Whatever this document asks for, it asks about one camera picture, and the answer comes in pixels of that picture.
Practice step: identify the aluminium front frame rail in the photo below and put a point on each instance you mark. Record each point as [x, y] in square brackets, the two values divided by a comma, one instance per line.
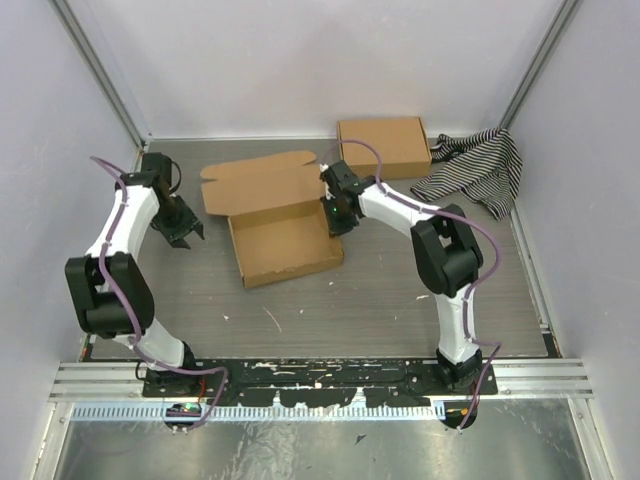
[510, 378]

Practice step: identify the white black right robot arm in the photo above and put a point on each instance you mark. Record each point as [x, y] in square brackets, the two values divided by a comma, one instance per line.
[447, 256]

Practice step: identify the striped black white cloth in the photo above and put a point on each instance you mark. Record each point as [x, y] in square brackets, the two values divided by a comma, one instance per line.
[485, 167]

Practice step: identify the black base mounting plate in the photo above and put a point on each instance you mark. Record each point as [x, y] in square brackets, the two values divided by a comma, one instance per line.
[393, 382]

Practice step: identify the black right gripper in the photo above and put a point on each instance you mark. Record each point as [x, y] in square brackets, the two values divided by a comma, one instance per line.
[335, 228]

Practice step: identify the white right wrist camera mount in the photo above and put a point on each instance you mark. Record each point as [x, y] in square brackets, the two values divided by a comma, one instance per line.
[326, 176]

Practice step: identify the brown cardboard box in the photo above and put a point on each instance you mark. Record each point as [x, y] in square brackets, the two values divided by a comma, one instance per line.
[273, 208]
[401, 143]

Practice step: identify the aluminium corner post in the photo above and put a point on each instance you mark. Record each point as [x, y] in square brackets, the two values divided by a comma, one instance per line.
[82, 25]
[550, 40]

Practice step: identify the folded brown cardboard box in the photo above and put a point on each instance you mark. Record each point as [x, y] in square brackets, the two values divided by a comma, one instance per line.
[401, 143]

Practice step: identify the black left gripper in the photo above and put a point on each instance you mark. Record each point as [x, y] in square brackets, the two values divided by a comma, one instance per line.
[174, 234]

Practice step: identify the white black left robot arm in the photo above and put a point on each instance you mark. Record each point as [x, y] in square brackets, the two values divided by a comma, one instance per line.
[110, 295]

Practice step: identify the left aluminium corner post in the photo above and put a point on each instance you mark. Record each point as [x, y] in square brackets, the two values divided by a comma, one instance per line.
[82, 25]

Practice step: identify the right aluminium corner post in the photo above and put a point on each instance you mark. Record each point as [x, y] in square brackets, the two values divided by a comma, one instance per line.
[550, 40]

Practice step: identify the slotted grey cable duct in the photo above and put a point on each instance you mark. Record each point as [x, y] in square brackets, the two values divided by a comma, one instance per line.
[167, 411]

